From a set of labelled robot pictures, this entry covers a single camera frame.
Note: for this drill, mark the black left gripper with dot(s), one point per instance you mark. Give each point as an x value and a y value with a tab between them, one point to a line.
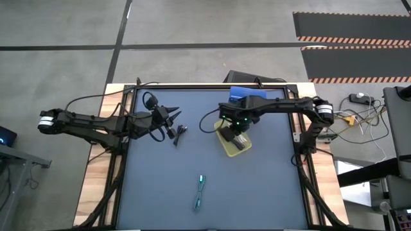
161	115

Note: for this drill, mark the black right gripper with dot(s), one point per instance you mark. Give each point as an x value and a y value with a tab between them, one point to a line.
239	125

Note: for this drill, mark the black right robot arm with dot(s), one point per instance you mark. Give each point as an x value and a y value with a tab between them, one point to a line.
289	106

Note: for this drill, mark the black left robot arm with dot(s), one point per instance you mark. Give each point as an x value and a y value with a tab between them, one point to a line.
96	126

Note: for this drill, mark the translucent yellow plastic tray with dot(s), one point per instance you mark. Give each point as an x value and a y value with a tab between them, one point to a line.
232	151

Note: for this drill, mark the blue PlayStation box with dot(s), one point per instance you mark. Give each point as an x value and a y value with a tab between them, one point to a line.
247	92

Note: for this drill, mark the wooden table board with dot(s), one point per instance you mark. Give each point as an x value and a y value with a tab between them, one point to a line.
93	179

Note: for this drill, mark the black power strip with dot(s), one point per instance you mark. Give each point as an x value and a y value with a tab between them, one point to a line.
361	98

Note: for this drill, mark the black striped floor mat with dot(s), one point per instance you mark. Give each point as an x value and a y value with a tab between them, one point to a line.
353	25
356	62

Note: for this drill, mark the grey cart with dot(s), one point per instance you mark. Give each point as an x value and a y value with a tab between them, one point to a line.
399	128

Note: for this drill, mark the grey side table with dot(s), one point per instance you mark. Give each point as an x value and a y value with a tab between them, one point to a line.
16	179

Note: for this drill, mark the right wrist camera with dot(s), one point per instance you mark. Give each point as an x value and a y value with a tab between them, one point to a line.
227	134

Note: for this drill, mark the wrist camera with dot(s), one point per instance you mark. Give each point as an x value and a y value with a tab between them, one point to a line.
227	134
171	133

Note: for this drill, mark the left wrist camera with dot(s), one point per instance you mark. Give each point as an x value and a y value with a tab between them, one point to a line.
171	133

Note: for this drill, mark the white metal bracket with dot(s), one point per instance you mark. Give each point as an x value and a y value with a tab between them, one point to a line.
296	137

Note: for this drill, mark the black aluminium table frame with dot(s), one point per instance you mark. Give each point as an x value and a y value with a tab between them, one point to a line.
302	179

